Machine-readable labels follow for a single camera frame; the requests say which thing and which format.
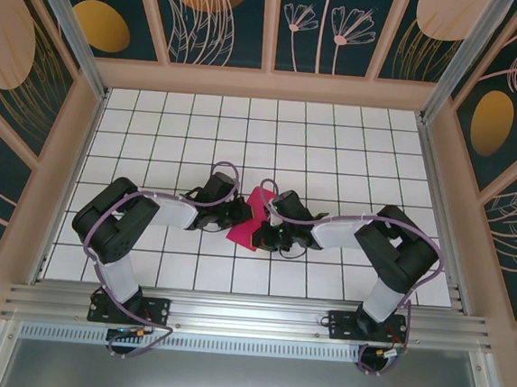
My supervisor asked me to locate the grey slotted cable duct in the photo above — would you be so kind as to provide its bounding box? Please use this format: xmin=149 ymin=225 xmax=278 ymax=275
xmin=19 ymin=316 xmax=364 ymax=369

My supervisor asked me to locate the aluminium side rail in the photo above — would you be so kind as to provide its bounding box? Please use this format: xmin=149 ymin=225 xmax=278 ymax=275
xmin=400 ymin=114 xmax=490 ymax=318

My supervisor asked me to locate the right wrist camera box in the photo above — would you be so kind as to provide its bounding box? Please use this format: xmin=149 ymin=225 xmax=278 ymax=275
xmin=262 ymin=196 xmax=287 ymax=228

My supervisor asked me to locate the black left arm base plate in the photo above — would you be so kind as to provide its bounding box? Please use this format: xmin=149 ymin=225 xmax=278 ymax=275
xmin=87 ymin=291 xmax=172 ymax=329

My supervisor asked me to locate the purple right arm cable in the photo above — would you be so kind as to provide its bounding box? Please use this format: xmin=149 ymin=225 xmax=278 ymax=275
xmin=245 ymin=178 xmax=451 ymax=382

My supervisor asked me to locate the magenta cloth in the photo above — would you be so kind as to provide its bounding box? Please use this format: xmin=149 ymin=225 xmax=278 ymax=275
xmin=225 ymin=184 xmax=278 ymax=254

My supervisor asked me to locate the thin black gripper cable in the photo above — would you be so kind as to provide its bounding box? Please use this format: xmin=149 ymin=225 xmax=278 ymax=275
xmin=195 ymin=222 xmax=229 ymax=236
xmin=277 ymin=243 xmax=309 ymax=260

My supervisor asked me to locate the thin black left gripper cable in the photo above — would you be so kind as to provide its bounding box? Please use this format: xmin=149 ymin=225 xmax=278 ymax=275
xmin=195 ymin=222 xmax=229 ymax=236

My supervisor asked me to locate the grey metal sheet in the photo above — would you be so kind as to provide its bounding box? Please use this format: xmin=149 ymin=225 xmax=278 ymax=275
xmin=0 ymin=336 xmax=493 ymax=387

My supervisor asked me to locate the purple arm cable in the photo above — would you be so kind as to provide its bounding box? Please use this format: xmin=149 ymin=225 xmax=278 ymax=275
xmin=245 ymin=178 xmax=451 ymax=382
xmin=74 ymin=150 xmax=244 ymax=367

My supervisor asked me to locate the thin black right gripper cable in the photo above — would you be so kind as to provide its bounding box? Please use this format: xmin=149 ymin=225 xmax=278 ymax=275
xmin=277 ymin=243 xmax=309 ymax=260

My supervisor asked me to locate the aluminium mounting rail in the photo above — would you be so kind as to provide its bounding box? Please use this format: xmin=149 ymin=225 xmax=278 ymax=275
xmin=1 ymin=273 xmax=500 ymax=360

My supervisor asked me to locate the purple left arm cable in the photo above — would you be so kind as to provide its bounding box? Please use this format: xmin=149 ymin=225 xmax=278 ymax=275
xmin=74 ymin=150 xmax=244 ymax=367

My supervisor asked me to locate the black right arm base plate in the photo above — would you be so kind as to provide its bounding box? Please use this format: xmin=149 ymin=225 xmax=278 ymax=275
xmin=326 ymin=309 xmax=411 ymax=347

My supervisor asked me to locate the aluminium frame post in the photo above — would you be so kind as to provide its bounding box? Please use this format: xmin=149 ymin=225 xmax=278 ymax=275
xmin=13 ymin=0 xmax=119 ymax=103
xmin=420 ymin=0 xmax=517 ymax=131

